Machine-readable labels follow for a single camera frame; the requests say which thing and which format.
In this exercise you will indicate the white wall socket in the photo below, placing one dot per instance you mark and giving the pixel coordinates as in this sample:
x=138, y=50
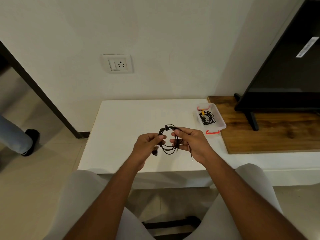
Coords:
x=118, y=63

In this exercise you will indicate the person's right hand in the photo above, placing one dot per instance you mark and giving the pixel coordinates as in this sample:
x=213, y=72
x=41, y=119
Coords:
x=197, y=144

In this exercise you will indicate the black television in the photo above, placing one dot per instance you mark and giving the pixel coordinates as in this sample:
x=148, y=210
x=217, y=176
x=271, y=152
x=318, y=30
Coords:
x=287, y=79

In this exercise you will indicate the clear box with red clips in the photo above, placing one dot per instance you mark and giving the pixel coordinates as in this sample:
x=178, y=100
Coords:
x=220, y=124

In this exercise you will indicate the black stool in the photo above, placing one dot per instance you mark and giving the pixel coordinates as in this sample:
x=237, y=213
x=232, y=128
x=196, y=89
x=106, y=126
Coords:
x=172, y=222

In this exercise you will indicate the person's left hand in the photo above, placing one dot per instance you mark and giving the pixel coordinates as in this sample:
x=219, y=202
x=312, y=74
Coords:
x=145, y=147

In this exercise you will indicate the person's right forearm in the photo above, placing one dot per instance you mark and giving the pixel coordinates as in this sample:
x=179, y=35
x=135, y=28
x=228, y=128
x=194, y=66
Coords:
x=250, y=204

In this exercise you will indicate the wooden cabinet top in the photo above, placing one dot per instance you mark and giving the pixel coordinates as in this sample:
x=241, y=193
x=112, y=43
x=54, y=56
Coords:
x=270, y=139

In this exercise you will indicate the person's left forearm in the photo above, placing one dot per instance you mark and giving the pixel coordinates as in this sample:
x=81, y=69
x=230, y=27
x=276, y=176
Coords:
x=102, y=204

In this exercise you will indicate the black door frame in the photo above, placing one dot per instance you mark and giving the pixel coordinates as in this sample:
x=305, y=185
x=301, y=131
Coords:
x=42, y=99

